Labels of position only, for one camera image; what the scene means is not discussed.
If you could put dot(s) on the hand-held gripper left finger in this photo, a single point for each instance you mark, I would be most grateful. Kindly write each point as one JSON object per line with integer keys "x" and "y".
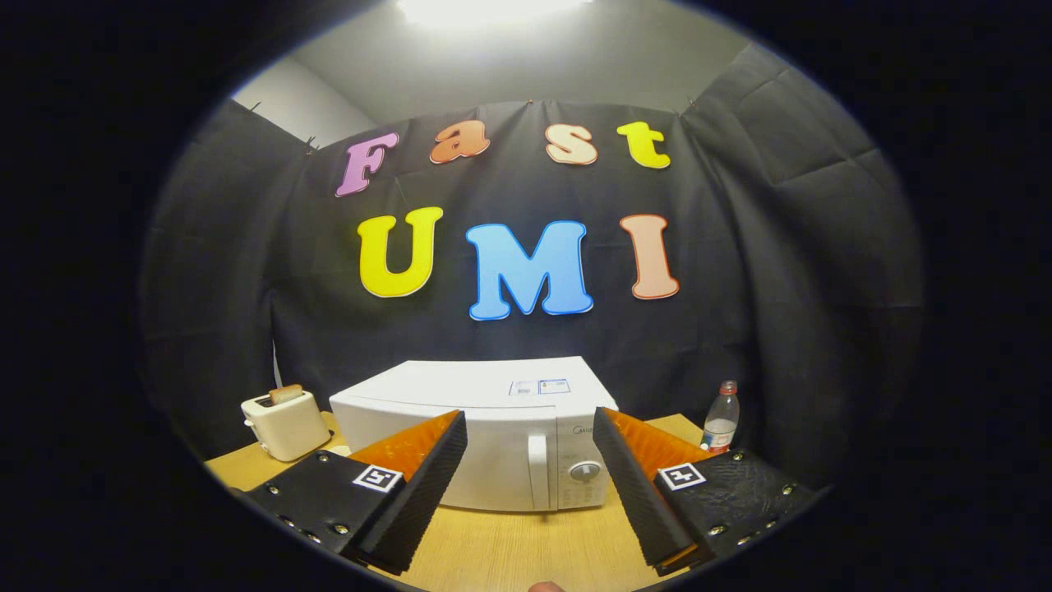
{"x": 427, "y": 481}

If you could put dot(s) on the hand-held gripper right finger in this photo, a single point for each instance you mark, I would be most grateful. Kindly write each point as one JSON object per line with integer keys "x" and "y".
{"x": 633, "y": 485}

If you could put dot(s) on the white toaster oven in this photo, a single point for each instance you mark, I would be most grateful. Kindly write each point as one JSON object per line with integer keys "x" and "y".
{"x": 493, "y": 395}

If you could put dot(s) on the cream white toaster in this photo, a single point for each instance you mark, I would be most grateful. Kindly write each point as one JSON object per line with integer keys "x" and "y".
{"x": 288, "y": 427}

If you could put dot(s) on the clear plastic water bottle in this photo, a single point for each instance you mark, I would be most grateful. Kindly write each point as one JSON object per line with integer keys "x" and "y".
{"x": 720, "y": 423}

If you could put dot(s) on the toasted bread slice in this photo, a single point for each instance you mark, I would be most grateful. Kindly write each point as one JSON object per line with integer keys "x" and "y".
{"x": 286, "y": 394}

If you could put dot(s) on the black backdrop cloth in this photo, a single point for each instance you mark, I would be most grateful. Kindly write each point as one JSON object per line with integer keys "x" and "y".
{"x": 781, "y": 288}

